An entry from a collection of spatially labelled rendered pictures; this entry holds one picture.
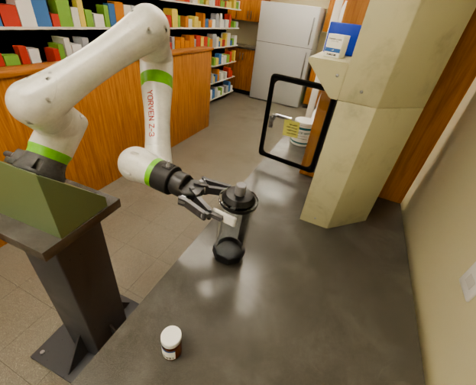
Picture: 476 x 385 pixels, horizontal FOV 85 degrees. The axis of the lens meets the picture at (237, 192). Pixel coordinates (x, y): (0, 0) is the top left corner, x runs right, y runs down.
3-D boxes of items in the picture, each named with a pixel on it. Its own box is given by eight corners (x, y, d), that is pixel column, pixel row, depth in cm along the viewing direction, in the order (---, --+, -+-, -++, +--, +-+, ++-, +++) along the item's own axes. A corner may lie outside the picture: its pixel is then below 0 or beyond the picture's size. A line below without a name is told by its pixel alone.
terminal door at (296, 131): (312, 173, 125) (340, 88, 102) (257, 153, 137) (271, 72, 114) (313, 173, 126) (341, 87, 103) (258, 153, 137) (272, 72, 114)
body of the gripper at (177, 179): (166, 177, 72) (194, 190, 70) (183, 165, 78) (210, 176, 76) (165, 198, 76) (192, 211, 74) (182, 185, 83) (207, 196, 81)
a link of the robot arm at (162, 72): (135, 29, 90) (171, 33, 93) (142, 53, 103) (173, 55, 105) (136, 79, 89) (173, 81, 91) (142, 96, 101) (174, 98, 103)
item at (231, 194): (258, 202, 74) (263, 182, 70) (246, 219, 67) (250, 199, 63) (230, 189, 76) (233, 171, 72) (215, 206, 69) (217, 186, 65)
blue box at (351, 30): (354, 54, 95) (363, 25, 90) (351, 56, 88) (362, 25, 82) (326, 50, 98) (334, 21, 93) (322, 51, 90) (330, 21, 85)
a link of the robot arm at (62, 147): (8, 143, 77) (37, 88, 80) (38, 155, 92) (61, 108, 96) (53, 159, 79) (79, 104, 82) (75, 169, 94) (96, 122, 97)
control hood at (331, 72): (347, 82, 102) (356, 54, 96) (337, 100, 77) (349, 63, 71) (318, 77, 105) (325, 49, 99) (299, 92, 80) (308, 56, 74)
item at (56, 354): (30, 357, 136) (-68, 234, 84) (102, 286, 173) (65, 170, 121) (102, 404, 123) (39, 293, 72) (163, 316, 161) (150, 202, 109)
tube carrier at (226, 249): (250, 246, 85) (263, 195, 73) (236, 269, 77) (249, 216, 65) (221, 233, 88) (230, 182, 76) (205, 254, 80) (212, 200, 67)
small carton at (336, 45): (344, 57, 82) (351, 35, 78) (338, 58, 79) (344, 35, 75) (328, 54, 84) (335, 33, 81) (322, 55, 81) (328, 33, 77)
